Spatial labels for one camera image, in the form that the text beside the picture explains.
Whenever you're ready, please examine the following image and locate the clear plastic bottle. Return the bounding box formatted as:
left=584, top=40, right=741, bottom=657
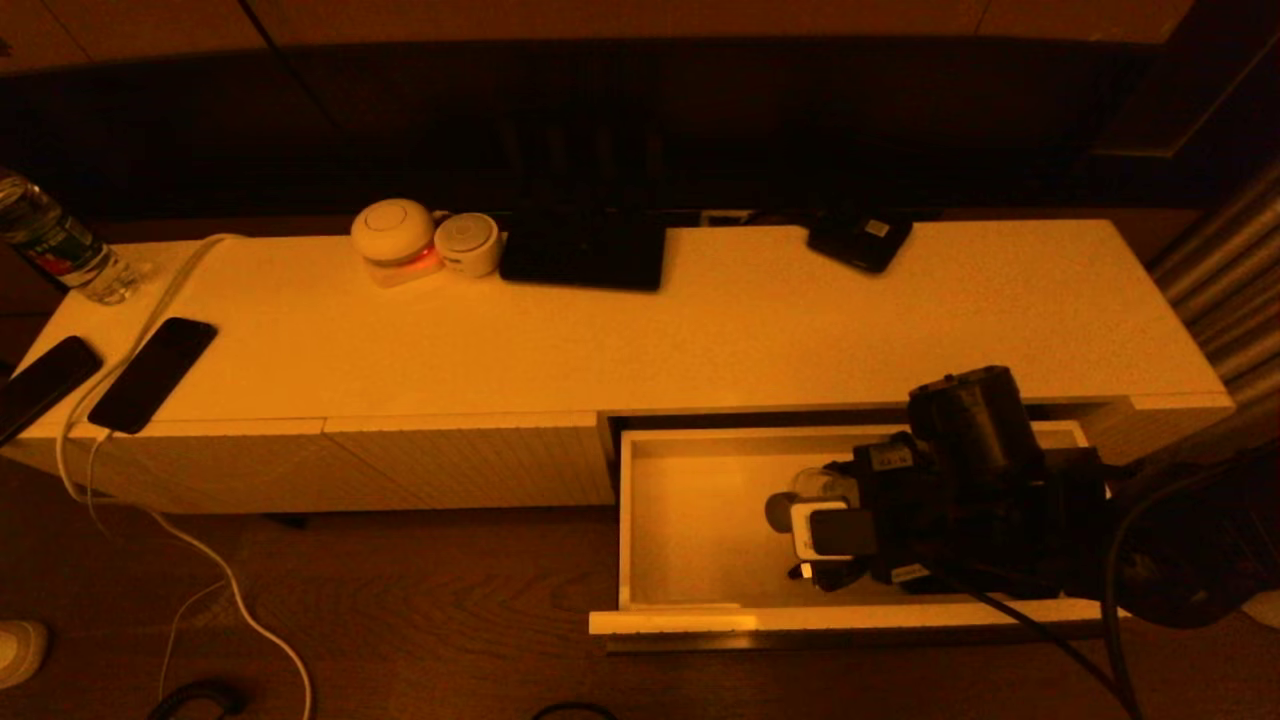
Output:
left=765, top=465, right=863, bottom=533

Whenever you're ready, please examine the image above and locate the white cabinet drawer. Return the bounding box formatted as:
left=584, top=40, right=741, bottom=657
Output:
left=588, top=418, right=1136, bottom=653

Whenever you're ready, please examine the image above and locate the white low cabinet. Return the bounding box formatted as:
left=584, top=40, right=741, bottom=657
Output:
left=0, top=218, right=1236, bottom=516

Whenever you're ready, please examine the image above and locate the small black labelled device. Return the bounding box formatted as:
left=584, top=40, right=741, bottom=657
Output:
left=808, top=208, right=915, bottom=274

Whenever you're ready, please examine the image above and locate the black flat box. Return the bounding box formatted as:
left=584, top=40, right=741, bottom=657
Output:
left=498, top=205, right=667, bottom=292

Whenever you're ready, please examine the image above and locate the small white round speaker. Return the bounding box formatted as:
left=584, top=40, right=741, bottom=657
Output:
left=433, top=211, right=502, bottom=278

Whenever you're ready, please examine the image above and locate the white round red-lit device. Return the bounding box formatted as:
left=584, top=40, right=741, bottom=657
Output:
left=349, top=197, right=442, bottom=289

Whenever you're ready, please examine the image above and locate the white shoe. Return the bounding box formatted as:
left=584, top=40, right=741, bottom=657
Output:
left=0, top=620, right=49, bottom=689

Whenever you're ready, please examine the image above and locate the green label water bottle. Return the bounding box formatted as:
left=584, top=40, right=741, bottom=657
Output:
left=0, top=168, right=141, bottom=306

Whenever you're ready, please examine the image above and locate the white and grey wrist camera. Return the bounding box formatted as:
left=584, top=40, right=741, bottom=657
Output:
left=790, top=500, right=881, bottom=563

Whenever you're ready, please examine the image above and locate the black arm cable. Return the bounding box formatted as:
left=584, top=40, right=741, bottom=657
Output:
left=940, top=470, right=1280, bottom=720

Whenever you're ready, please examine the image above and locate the black coiled cable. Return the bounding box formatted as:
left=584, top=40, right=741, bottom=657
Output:
left=148, top=680, right=249, bottom=720

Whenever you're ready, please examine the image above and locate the black smartphone with cable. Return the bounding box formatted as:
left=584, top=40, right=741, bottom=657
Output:
left=87, top=317, right=218, bottom=436

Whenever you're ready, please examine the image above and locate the white charging cable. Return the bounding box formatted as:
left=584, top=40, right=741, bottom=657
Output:
left=55, top=233, right=313, bottom=720

